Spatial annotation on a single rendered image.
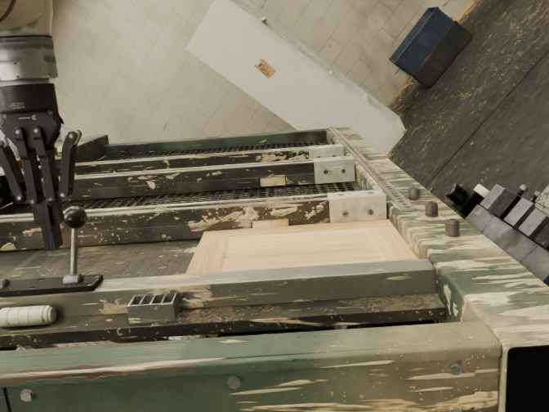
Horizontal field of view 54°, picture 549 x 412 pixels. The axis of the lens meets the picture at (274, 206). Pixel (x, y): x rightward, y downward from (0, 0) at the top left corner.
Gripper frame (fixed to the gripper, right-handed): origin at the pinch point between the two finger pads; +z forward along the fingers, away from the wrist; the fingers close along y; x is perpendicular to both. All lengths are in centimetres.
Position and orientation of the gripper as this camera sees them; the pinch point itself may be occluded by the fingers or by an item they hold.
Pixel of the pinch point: (50, 225)
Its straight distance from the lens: 85.3
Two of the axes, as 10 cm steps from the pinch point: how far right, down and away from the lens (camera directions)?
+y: 10.0, -0.7, -0.2
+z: 0.7, 9.7, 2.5
